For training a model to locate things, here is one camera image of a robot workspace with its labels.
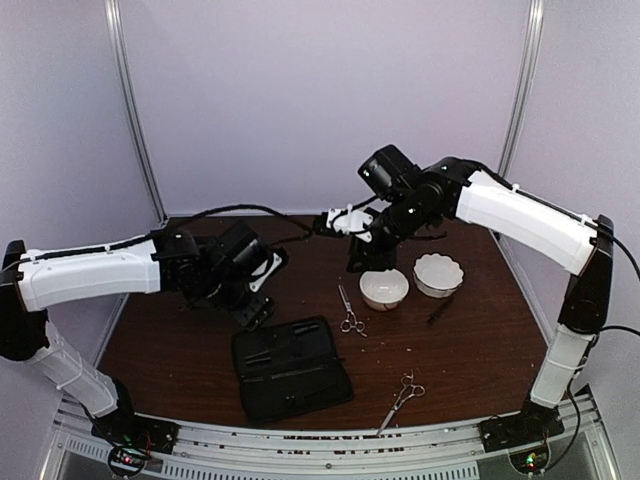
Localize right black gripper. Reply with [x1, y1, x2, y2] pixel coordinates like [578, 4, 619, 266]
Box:
[347, 192, 435, 273]

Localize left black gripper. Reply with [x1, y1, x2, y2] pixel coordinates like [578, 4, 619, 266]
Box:
[201, 271, 278, 332]

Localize black zippered tool case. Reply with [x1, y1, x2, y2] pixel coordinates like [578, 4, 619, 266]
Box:
[231, 316, 354, 426]

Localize silver hair scissors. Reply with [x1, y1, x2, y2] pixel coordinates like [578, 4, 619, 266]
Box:
[376, 370, 426, 435]

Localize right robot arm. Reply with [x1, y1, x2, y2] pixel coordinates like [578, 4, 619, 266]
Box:
[326, 145, 614, 442]

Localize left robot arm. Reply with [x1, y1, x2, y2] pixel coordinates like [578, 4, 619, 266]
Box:
[1, 221, 288, 444]

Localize round white bowl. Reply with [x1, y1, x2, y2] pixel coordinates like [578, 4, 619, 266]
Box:
[359, 269, 409, 312]

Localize scalloped white bowl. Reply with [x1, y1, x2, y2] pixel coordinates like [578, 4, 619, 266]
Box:
[413, 253, 464, 299]

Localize silver thinning scissors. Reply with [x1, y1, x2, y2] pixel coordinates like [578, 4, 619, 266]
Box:
[338, 284, 367, 338]

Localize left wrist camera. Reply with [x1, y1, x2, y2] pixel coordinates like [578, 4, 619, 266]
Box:
[248, 248, 289, 293]

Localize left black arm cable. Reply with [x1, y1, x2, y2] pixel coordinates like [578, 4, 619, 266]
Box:
[29, 202, 316, 261]

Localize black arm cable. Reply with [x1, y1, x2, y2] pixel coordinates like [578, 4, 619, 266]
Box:
[29, 202, 316, 261]
[564, 229, 640, 441]

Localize front aluminium rail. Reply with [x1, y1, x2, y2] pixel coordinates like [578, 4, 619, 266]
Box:
[36, 394, 622, 479]

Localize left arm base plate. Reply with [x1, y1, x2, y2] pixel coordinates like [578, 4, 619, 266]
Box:
[91, 415, 179, 454]

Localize right aluminium frame post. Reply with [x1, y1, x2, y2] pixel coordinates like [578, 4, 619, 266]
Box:
[498, 0, 545, 176]

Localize aluminium frame post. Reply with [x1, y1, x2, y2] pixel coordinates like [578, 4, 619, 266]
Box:
[498, 0, 545, 176]
[104, 0, 168, 224]

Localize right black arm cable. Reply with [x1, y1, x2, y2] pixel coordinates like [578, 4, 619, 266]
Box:
[564, 229, 640, 441]

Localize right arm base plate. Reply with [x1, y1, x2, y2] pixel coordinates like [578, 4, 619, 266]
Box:
[478, 413, 565, 453]

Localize left aluminium frame post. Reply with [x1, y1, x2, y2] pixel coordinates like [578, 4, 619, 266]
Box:
[104, 0, 168, 224]

